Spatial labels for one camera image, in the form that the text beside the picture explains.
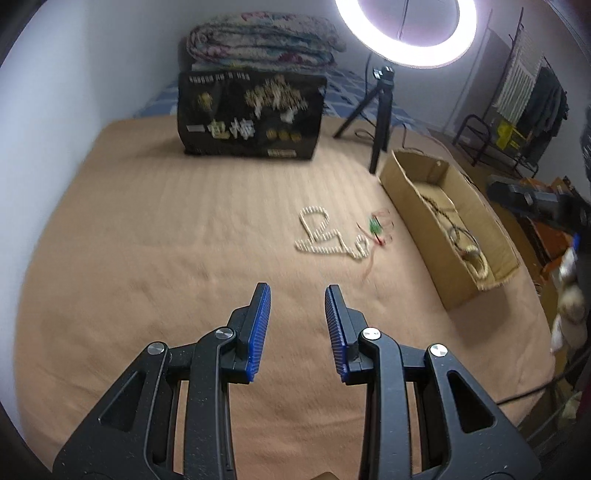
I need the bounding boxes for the green pendant red cord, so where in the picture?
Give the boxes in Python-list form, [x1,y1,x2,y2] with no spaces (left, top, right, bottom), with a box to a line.
[355,209,395,282]

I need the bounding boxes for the white ring light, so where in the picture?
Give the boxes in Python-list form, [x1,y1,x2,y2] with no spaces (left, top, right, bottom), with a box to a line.
[335,1,478,69]

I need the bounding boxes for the white knitted cloth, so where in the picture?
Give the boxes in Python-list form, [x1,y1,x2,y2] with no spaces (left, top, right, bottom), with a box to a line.
[493,28,544,124]

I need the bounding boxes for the gloved hand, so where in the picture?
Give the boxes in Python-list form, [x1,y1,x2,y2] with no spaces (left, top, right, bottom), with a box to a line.
[550,247,588,354]

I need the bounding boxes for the black snack bag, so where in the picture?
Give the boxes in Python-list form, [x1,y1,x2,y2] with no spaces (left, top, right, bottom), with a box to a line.
[176,70,327,160]

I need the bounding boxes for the brown wooden bead necklace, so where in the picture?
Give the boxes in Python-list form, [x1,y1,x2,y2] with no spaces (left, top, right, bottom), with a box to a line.
[417,191,468,241]

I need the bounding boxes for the black tripod stand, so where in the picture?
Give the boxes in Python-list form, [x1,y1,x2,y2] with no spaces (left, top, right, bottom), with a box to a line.
[332,65,401,175]

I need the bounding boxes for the cardboard box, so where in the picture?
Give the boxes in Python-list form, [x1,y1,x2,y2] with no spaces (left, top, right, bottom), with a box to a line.
[380,150,520,310]

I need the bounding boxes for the white bead necklace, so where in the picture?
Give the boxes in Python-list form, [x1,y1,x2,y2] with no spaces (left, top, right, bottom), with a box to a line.
[294,205,373,262]

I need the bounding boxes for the black power cable with switch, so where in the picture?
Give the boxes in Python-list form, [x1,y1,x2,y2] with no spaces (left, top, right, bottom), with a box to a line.
[352,121,445,156]

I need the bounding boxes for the black clothes rack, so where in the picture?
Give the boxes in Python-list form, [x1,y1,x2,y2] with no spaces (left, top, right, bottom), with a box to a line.
[453,9,570,178]

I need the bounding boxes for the dark hanging clothes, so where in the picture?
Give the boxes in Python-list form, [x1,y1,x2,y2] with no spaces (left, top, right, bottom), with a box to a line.
[517,67,569,164]

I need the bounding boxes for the folded floral quilt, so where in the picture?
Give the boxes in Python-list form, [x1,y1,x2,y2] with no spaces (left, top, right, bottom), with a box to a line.
[185,11,346,72]

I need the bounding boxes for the yellow box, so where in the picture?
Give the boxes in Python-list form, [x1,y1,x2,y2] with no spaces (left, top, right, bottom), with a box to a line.
[495,118,527,151]

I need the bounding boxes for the cream bead bracelet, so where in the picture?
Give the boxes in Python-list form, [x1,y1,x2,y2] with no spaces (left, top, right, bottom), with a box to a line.
[461,246,492,282]

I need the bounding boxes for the tan blanket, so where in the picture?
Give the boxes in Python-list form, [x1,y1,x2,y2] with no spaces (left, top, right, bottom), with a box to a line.
[15,117,555,479]

